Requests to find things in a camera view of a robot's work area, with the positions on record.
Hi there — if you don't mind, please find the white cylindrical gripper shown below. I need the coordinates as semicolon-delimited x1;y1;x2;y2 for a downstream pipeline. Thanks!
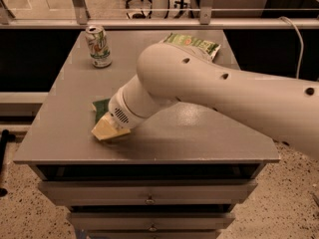
92;76;176;140

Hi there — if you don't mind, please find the green and yellow sponge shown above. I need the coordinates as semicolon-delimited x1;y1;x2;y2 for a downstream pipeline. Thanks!
93;99;110;122

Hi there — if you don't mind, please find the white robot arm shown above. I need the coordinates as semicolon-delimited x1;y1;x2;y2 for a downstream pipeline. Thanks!
92;43;319;159

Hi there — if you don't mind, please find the upper grey drawer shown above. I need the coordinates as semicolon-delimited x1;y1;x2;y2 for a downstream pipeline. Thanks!
39;180;257;206

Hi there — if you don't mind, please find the grey drawer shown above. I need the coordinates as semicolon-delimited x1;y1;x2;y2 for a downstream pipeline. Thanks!
68;213;234;231
39;180;257;206

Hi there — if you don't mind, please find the green and white soda can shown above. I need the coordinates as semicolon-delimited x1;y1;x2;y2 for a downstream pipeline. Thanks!
85;26;112;68

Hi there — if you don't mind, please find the grey drawer cabinet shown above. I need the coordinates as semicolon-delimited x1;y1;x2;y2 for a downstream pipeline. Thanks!
14;31;279;239

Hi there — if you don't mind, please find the lower grey drawer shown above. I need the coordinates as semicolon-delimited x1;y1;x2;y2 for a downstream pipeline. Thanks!
68;213;234;231

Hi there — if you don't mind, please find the black stand at left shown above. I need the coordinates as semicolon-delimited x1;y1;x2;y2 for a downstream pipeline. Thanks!
0;129;16;197

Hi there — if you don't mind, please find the metal railing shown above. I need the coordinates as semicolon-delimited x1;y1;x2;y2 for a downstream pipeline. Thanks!
1;0;319;29

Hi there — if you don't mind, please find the green snack bag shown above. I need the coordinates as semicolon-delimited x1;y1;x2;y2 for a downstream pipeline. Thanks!
160;33;220;62

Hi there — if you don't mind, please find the white cable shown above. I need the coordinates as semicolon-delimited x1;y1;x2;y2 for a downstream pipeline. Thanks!
278;15;305;80

